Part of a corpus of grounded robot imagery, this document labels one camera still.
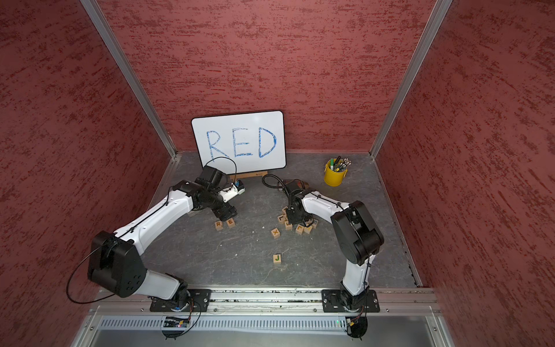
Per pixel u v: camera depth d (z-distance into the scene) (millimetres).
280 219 921
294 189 779
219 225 897
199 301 737
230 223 913
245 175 1054
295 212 804
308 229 898
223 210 742
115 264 407
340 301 657
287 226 897
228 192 756
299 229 895
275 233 877
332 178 1039
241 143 990
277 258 812
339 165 1031
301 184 775
